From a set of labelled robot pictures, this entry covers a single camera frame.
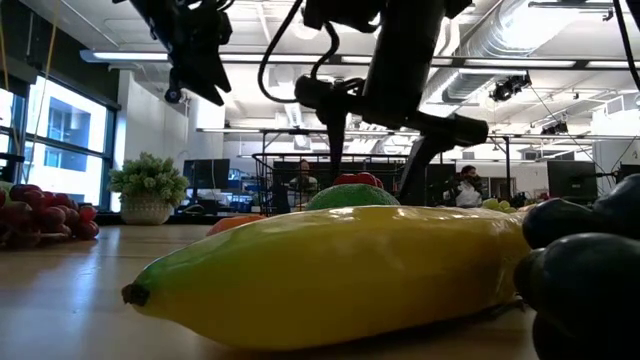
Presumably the black grape bunch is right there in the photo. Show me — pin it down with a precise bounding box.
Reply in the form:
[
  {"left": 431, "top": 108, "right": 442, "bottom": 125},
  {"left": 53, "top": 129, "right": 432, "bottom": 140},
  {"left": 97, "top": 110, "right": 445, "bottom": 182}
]
[{"left": 513, "top": 173, "right": 640, "bottom": 360}]

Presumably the large window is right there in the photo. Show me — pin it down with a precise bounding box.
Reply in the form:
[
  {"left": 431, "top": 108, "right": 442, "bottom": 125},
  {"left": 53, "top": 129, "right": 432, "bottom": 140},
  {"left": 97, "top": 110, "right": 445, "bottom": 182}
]
[{"left": 0, "top": 74, "right": 119, "bottom": 212}]

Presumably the black metal rig frame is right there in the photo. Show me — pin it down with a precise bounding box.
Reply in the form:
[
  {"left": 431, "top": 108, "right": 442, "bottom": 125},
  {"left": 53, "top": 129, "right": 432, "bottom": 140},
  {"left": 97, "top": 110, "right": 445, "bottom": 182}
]
[{"left": 259, "top": 128, "right": 512, "bottom": 204}]

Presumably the black computer monitor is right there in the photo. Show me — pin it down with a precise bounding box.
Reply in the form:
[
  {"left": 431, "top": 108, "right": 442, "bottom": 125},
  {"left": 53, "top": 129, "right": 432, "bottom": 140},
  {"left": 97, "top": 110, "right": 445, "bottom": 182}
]
[
  {"left": 182, "top": 158, "right": 231, "bottom": 190},
  {"left": 546, "top": 159, "right": 599, "bottom": 201},
  {"left": 617, "top": 162, "right": 640, "bottom": 184}
]

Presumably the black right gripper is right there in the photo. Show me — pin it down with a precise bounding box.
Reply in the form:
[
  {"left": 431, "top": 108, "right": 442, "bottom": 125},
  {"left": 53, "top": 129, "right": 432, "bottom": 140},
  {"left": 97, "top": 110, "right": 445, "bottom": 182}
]
[{"left": 293, "top": 74, "right": 490, "bottom": 206}]

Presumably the green lime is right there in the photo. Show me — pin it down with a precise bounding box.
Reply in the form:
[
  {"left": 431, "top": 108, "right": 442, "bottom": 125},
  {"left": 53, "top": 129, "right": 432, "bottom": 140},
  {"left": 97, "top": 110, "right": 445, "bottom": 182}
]
[{"left": 304, "top": 183, "right": 401, "bottom": 211}]

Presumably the black wire basket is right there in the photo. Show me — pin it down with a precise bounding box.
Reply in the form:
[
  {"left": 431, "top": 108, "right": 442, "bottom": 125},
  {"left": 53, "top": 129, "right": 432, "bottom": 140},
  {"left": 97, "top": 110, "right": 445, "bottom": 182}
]
[{"left": 251, "top": 152, "right": 421, "bottom": 217}]

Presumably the large yellow banana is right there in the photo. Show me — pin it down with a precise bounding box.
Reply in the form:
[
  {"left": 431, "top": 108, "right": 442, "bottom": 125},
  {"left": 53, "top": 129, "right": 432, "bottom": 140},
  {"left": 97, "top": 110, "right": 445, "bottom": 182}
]
[{"left": 121, "top": 204, "right": 531, "bottom": 350}]

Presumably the black track light cluster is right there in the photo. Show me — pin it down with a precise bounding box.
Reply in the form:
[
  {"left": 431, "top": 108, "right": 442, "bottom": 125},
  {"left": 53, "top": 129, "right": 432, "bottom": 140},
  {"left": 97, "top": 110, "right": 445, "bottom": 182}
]
[
  {"left": 539, "top": 119, "right": 570, "bottom": 136},
  {"left": 488, "top": 73, "right": 533, "bottom": 104}
]

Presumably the small orange tangerine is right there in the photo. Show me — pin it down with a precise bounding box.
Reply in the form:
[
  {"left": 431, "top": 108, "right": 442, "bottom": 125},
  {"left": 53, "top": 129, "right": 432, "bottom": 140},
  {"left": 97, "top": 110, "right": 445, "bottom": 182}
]
[{"left": 205, "top": 214, "right": 267, "bottom": 237}]

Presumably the green potted plant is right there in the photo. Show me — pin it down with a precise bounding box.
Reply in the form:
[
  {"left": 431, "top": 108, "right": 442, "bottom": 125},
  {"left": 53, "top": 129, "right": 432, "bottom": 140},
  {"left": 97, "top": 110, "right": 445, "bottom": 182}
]
[{"left": 107, "top": 151, "right": 191, "bottom": 226}]

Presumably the silver ventilation duct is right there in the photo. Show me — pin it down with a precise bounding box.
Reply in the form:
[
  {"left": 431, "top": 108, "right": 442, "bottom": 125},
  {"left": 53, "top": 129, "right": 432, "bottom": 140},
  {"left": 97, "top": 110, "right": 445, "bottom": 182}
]
[{"left": 422, "top": 0, "right": 576, "bottom": 105}]

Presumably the person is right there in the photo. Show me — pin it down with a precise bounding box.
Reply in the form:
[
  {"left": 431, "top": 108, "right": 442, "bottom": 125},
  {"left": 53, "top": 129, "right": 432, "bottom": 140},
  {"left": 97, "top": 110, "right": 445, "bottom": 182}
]
[
  {"left": 287, "top": 158, "right": 321, "bottom": 210},
  {"left": 442, "top": 164, "right": 485, "bottom": 209}
]

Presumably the red bell pepper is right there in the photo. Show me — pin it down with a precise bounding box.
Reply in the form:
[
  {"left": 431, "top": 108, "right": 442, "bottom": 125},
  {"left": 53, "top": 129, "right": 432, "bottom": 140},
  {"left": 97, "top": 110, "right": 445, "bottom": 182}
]
[{"left": 332, "top": 172, "right": 385, "bottom": 190}]

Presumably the long ceiling light strip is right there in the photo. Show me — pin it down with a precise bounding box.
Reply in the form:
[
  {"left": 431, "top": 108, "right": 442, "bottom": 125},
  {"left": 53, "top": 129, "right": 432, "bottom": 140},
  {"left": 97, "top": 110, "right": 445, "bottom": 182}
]
[{"left": 79, "top": 48, "right": 640, "bottom": 71}]

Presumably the green grape bunch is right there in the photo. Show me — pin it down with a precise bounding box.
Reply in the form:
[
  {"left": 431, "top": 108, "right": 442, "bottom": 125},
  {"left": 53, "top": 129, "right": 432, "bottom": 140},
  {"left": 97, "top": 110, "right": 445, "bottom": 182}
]
[{"left": 481, "top": 198, "right": 520, "bottom": 214}]

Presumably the dark red grape bunch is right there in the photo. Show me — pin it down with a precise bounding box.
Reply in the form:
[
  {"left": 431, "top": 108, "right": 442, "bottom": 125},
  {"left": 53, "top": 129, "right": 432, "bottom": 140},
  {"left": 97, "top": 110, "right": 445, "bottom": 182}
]
[{"left": 0, "top": 183, "right": 100, "bottom": 247}]

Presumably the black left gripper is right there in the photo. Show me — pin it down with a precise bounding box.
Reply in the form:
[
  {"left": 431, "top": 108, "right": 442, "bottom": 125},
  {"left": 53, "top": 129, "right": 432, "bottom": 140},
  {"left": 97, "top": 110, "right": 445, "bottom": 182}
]
[{"left": 130, "top": 0, "right": 234, "bottom": 107}]

